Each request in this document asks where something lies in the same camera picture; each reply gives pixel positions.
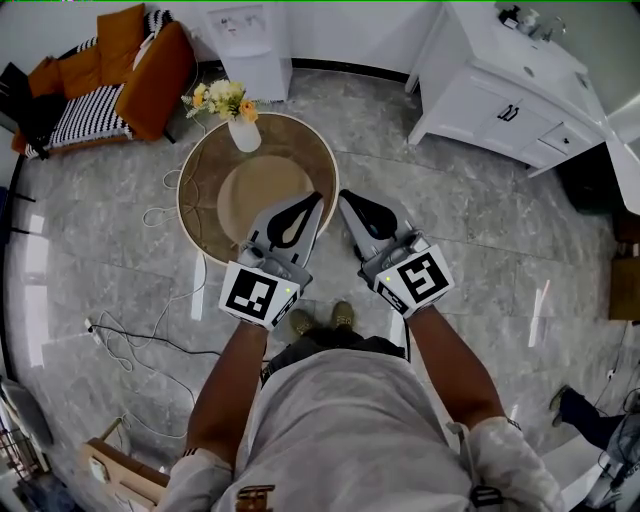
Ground white sink cabinet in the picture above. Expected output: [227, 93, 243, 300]
[407, 2, 611, 179]

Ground black backpack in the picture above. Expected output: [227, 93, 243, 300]
[17, 92, 66, 161]

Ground white water dispenser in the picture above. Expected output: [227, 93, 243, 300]
[205, 3, 294, 104]

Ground orange cushion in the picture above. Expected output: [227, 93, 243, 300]
[96, 3, 147, 84]
[57, 49, 104, 100]
[27, 55, 64, 99]

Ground person's left shoe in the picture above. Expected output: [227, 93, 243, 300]
[288, 308, 316, 335]

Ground person's shoe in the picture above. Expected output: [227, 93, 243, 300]
[332, 299, 356, 330]
[288, 308, 316, 335]

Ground person's right forearm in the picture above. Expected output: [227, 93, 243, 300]
[407, 304, 506, 431]

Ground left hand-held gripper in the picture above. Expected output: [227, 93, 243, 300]
[218, 191, 326, 332]

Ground person's white shirt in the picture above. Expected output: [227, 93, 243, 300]
[154, 347, 566, 512]

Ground person's left forearm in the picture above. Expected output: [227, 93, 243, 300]
[185, 317, 269, 469]

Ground orange sofa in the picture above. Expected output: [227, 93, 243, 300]
[10, 2, 196, 156]

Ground grey padded object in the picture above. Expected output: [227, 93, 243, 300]
[0, 377, 54, 447]

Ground chrome faucet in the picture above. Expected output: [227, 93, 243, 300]
[537, 14, 569, 41]

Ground light wooden furniture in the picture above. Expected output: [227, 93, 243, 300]
[79, 437, 171, 509]

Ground person's dark trousers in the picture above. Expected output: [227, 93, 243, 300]
[259, 324, 409, 386]

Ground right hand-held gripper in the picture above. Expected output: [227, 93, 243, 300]
[338, 188, 457, 320]

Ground black white striped blanket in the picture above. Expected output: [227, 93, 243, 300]
[23, 8, 175, 160]

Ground round glass table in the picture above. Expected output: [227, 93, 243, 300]
[176, 112, 341, 266]

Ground person's right shoe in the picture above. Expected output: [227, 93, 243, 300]
[332, 299, 356, 330]

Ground white cable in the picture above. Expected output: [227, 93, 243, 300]
[97, 167, 209, 441]

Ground yellow flower bouquet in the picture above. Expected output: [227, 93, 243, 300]
[180, 79, 260, 124]

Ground black standing panel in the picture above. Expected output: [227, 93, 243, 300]
[0, 61, 32, 132]

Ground black cable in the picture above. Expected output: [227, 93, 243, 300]
[89, 323, 224, 404]

